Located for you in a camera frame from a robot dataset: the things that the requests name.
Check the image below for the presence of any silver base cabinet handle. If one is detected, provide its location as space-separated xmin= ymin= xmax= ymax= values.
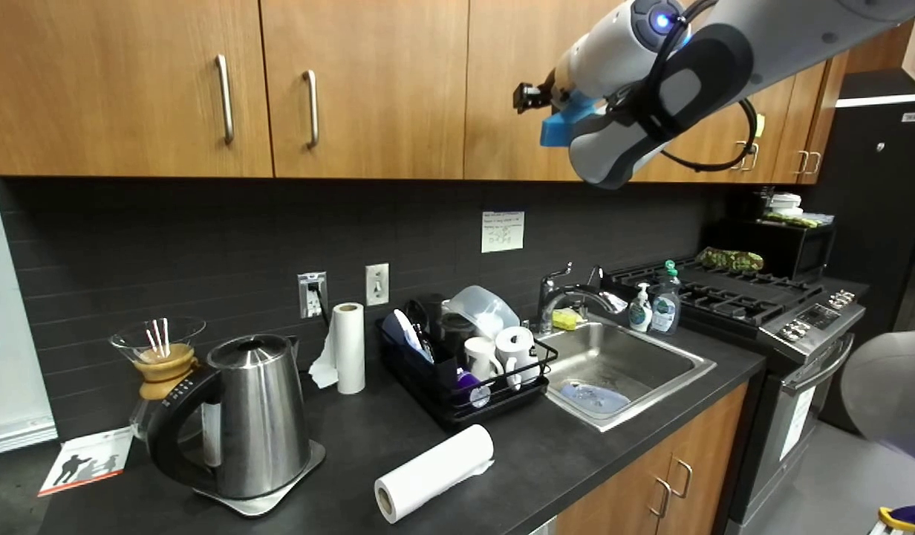
xmin=644 ymin=476 xmax=677 ymax=524
xmin=673 ymin=454 xmax=699 ymax=501

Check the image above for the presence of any white wall switch plate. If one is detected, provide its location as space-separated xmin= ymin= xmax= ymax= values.
xmin=362 ymin=259 xmax=393 ymax=310

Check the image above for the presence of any chrome faucet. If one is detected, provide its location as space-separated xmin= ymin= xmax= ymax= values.
xmin=536 ymin=262 xmax=631 ymax=336

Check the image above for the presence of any clear plastic container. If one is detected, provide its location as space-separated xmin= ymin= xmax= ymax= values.
xmin=439 ymin=283 xmax=523 ymax=345

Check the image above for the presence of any white bowl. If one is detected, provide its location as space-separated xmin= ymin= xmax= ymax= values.
xmin=763 ymin=191 xmax=808 ymax=216

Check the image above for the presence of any stainless steel sink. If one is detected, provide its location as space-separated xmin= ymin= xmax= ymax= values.
xmin=540 ymin=319 xmax=720 ymax=437

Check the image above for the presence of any blue item in sink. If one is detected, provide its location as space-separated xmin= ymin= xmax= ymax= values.
xmin=555 ymin=381 xmax=632 ymax=418

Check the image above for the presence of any partly unrolled paper towel roll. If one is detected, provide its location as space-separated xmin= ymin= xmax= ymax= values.
xmin=306 ymin=299 xmax=368 ymax=397

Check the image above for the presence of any yellow sponge cloth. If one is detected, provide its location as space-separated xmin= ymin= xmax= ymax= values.
xmin=549 ymin=307 xmax=588 ymax=336

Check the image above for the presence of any glass pour-over coffee maker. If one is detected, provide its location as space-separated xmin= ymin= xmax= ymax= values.
xmin=107 ymin=316 xmax=211 ymax=442

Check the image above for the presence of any plain white mug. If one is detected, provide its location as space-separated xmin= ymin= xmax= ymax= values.
xmin=465 ymin=336 xmax=503 ymax=387

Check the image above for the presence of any clear soap dispenser bottle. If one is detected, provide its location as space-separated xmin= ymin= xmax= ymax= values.
xmin=622 ymin=283 xmax=659 ymax=336

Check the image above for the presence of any black dish rack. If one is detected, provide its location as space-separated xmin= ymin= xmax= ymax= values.
xmin=378 ymin=293 xmax=563 ymax=433

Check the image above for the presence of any coloured cable bundle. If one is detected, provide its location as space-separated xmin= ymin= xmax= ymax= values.
xmin=869 ymin=501 xmax=915 ymax=535

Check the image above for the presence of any white mug with black print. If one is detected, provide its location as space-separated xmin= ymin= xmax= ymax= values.
xmin=493 ymin=323 xmax=540 ymax=391

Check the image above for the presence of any metal electrical outlet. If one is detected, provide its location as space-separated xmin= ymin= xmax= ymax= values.
xmin=294 ymin=268 xmax=332 ymax=323

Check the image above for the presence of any stainless steel electric kettle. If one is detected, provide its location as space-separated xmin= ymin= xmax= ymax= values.
xmin=144 ymin=332 xmax=329 ymax=519

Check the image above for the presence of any wooden base cabinet door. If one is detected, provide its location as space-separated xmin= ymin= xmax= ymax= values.
xmin=664 ymin=382 xmax=751 ymax=535
xmin=555 ymin=433 xmax=684 ymax=535

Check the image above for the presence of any whiteboard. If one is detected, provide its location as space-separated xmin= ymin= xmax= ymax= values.
xmin=0 ymin=174 xmax=59 ymax=461

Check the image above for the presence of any printed booklet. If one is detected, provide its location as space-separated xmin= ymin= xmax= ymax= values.
xmin=35 ymin=426 xmax=136 ymax=498

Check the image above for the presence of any blue dish soap bottle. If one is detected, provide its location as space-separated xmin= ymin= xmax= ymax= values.
xmin=649 ymin=259 xmax=686 ymax=336

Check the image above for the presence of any purple cup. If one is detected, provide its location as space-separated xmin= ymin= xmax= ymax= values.
xmin=456 ymin=366 xmax=496 ymax=409

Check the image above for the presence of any black refrigerator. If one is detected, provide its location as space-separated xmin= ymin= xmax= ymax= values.
xmin=811 ymin=67 xmax=915 ymax=339

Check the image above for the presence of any green bumpy object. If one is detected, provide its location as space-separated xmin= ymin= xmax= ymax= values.
xmin=692 ymin=247 xmax=766 ymax=280

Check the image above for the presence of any black gas stove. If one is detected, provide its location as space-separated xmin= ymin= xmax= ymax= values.
xmin=600 ymin=259 xmax=870 ymax=531

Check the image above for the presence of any white paper note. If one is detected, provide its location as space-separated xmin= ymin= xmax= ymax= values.
xmin=478 ymin=207 xmax=528 ymax=256

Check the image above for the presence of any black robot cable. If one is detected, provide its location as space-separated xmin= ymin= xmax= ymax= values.
xmin=659 ymin=94 xmax=763 ymax=174

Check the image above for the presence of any white paper towel roll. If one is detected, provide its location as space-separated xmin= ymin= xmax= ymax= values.
xmin=372 ymin=421 xmax=499 ymax=530

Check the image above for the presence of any black countertop oven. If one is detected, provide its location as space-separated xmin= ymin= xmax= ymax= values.
xmin=699 ymin=201 xmax=839 ymax=284

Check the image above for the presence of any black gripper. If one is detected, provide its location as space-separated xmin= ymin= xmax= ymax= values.
xmin=512 ymin=72 xmax=570 ymax=115

